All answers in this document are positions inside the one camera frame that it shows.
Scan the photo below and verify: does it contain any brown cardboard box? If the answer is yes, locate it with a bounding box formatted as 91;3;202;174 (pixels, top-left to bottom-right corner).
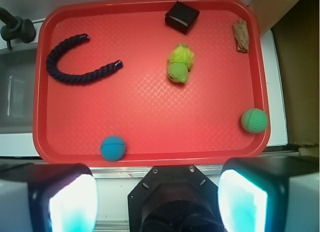
271;0;320;157

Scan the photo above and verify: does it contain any lime green plush toy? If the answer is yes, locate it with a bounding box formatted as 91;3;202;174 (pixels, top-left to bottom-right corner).
167;43;195;84

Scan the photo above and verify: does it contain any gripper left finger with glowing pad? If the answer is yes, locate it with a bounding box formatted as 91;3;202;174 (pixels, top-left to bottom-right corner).
0;163;99;231

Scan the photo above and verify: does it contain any black octagonal mount base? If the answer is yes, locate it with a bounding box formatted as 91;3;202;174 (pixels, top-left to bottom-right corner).
127;165;225;231

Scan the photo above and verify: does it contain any dark purple rope piece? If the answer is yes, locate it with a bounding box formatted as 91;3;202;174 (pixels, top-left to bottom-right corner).
45;33;124;86

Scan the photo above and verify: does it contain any brown wood piece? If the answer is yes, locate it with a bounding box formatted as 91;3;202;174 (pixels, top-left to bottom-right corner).
231;19;250;53

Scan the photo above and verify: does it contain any steel sink basin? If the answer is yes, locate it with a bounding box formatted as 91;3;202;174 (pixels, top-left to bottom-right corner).
0;48;37;134

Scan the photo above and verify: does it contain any red plastic tray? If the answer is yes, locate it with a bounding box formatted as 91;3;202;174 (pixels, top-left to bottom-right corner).
32;0;271;167

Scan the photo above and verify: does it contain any green foam ball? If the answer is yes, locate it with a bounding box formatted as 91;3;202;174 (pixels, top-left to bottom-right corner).
241;108;269;133

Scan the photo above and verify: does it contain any blue foam ball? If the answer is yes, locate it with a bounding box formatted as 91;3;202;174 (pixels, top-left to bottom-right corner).
100;136;126;161

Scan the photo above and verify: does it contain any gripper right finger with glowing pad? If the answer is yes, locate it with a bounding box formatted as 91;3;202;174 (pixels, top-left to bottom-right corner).
218;156;320;231

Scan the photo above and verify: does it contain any black square box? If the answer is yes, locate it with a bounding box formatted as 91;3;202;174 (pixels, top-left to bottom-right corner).
164;1;200;34

